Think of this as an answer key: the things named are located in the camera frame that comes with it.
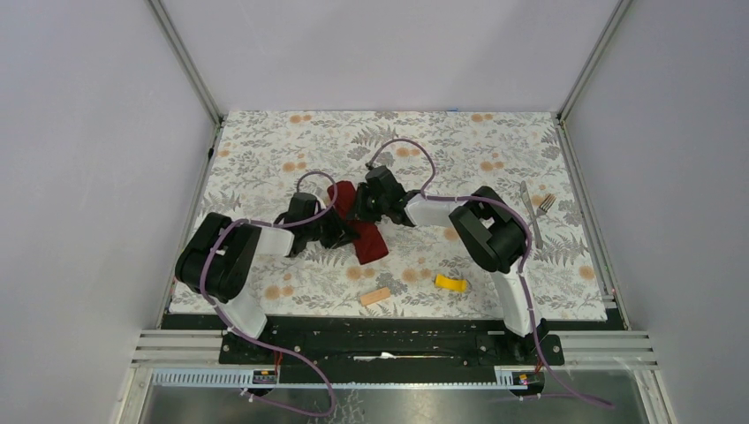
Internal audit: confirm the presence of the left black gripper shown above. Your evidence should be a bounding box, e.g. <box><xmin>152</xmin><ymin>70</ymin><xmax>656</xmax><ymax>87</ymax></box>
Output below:
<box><xmin>304</xmin><ymin>205</ymin><xmax>361</xmax><ymax>249</ymax></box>

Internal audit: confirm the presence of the dark red cloth napkin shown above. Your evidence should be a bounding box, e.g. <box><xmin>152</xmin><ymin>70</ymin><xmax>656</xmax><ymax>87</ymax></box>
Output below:
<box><xmin>327</xmin><ymin>181</ymin><xmax>389</xmax><ymax>265</ymax></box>

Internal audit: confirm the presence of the silver fork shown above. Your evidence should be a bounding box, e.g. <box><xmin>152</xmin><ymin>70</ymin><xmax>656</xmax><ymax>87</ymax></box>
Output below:
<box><xmin>535</xmin><ymin>194</ymin><xmax>556</xmax><ymax>218</ymax></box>

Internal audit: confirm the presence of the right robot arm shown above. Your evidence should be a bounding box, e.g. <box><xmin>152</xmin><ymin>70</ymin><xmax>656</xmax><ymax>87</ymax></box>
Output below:
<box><xmin>346</xmin><ymin>166</ymin><xmax>565</xmax><ymax>368</ymax></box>

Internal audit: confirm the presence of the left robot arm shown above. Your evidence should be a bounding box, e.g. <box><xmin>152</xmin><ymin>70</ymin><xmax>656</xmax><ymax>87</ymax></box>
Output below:
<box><xmin>175</xmin><ymin>193</ymin><xmax>359</xmax><ymax>363</ymax></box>

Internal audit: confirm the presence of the light wooden block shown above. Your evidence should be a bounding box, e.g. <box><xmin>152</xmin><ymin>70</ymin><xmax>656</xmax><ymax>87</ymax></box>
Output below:
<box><xmin>359</xmin><ymin>287</ymin><xmax>391</xmax><ymax>307</ymax></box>

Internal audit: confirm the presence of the floral patterned table mat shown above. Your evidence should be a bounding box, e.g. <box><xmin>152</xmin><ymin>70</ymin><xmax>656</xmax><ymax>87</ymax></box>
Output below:
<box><xmin>200</xmin><ymin>111</ymin><xmax>606</xmax><ymax>321</ymax></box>

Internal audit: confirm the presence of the yellow block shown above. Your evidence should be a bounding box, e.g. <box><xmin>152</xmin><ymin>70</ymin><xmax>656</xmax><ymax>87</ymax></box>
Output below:
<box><xmin>435</xmin><ymin>275</ymin><xmax>468</xmax><ymax>292</ymax></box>

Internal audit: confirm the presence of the silver table knife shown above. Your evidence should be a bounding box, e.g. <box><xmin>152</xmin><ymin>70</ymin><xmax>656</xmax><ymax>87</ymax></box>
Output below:
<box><xmin>520</xmin><ymin>180</ymin><xmax>544</xmax><ymax>250</ymax></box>

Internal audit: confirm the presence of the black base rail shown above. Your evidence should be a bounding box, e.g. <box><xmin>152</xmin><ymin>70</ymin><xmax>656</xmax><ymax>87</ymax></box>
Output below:
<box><xmin>162</xmin><ymin>314</ymin><xmax>565</xmax><ymax>384</ymax></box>

